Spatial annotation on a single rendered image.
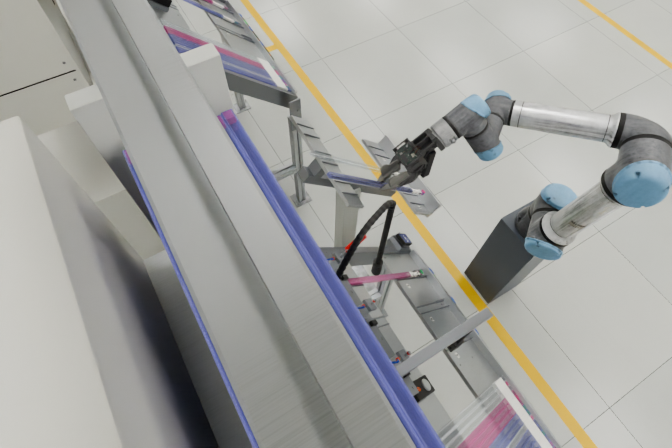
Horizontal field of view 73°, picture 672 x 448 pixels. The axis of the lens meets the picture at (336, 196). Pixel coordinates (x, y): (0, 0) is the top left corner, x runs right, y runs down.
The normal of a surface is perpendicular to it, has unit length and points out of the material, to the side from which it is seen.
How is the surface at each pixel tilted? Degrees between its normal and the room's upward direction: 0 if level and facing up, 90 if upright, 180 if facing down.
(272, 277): 0
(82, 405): 0
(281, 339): 0
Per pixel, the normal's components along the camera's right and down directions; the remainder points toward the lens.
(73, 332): 0.02, -0.52
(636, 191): -0.39, 0.71
